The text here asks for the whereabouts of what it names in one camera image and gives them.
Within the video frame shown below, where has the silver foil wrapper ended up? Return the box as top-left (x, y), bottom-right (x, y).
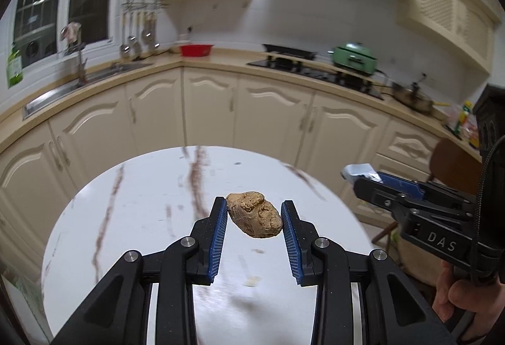
top-left (340, 163), bottom-right (381, 184)

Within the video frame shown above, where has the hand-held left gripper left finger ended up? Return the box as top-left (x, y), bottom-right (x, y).
top-left (51, 196), bottom-right (229, 345)

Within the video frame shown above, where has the green dish soap bottle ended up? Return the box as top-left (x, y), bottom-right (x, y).
top-left (6, 41), bottom-right (25, 89)

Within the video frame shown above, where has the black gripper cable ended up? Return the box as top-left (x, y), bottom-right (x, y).
top-left (450, 134), bottom-right (505, 343)

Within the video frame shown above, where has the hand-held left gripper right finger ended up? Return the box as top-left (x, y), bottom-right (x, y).
top-left (280, 200), bottom-right (448, 345)

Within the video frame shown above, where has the pink white cloth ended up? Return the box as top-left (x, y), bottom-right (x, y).
top-left (60, 22), bottom-right (83, 44)

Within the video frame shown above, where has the brown wooden chair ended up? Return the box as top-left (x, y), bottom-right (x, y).
top-left (371, 138), bottom-right (484, 284)

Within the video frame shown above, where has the red plastic basin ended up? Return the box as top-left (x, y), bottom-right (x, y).
top-left (179, 44), bottom-right (215, 58)

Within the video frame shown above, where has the black griddle pan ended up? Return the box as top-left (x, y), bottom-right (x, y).
top-left (262, 43), bottom-right (318, 60)

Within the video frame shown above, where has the person's right hand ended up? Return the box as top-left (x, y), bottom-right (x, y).
top-left (432, 260), bottom-right (505, 326)

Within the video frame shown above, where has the steel faucet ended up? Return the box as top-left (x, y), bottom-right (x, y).
top-left (65, 41), bottom-right (89, 87)

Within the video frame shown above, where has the steel wok with lid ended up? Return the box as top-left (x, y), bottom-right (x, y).
top-left (390, 82), bottom-right (435, 116)

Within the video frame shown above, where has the steel kitchen sink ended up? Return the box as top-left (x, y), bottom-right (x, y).
top-left (21, 61), bottom-right (154, 121)

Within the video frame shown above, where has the brown crumbly lump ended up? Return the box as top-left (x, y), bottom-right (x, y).
top-left (226, 191), bottom-right (284, 239)

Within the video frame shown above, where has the green electric cooking pot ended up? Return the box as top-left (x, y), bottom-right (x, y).
top-left (328, 41), bottom-right (380, 77)

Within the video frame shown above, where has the black gas stove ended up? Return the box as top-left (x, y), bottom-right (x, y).
top-left (247, 55), bottom-right (385, 100)

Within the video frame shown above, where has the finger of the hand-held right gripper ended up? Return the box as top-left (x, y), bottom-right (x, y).
top-left (353, 176), bottom-right (470, 221)
top-left (377, 172), bottom-right (478, 208)

